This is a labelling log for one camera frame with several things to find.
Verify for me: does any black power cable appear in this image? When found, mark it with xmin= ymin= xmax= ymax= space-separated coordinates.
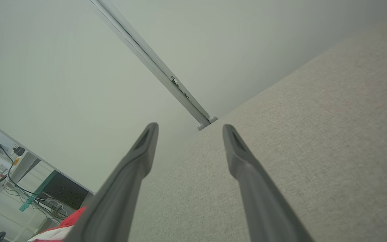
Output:
xmin=0 ymin=145 xmax=66 ymax=215

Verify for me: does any grey power strip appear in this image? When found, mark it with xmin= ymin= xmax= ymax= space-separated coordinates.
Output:
xmin=42 ymin=198 xmax=68 ymax=216

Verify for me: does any black perforated panel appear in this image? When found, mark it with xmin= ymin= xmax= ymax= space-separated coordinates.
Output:
xmin=42 ymin=171 xmax=90 ymax=211

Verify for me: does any teal glass strip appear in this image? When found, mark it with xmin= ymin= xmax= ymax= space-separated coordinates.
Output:
xmin=19 ymin=170 xmax=58 ymax=212

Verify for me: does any red white Bulls jersey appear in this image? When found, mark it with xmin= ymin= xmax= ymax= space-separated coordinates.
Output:
xmin=27 ymin=206 xmax=88 ymax=242

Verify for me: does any grey partition frame post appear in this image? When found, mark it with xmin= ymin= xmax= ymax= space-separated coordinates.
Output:
xmin=96 ymin=0 xmax=218 ymax=125
xmin=89 ymin=0 xmax=208 ymax=131

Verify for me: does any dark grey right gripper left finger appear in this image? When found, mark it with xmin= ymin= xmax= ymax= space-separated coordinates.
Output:
xmin=64 ymin=122 xmax=159 ymax=242

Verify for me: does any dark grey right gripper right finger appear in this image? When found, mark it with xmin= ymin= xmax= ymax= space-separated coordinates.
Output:
xmin=222 ymin=124 xmax=315 ymax=242

